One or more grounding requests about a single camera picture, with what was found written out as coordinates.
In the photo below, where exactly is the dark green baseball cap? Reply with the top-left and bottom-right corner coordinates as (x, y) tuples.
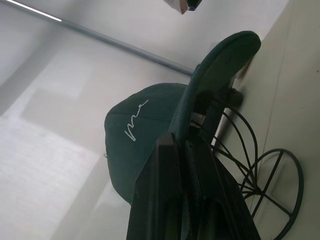
(103, 30), (262, 240)

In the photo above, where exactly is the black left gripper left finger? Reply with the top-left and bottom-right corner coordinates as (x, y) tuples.
(125, 132), (188, 240)

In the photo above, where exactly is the black wire hat stand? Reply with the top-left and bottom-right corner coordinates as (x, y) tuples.
(194, 87), (305, 240)

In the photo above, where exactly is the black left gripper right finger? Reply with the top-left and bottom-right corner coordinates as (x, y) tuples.
(186, 140), (264, 240)

